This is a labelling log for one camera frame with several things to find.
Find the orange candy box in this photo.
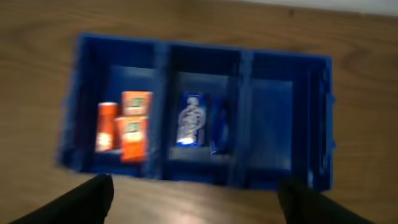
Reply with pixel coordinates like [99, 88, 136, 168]
[121, 90, 153, 118]
[116, 115, 149, 163]
[95, 101, 121, 153]

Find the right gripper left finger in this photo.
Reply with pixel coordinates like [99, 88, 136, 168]
[9, 173, 114, 224]

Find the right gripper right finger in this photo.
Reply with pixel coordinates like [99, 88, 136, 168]
[277, 177, 374, 224]

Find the blue tray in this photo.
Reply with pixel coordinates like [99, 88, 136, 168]
[55, 32, 336, 192]

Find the blue candy pack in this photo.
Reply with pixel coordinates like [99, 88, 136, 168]
[210, 99, 231, 156]
[176, 92, 209, 147]

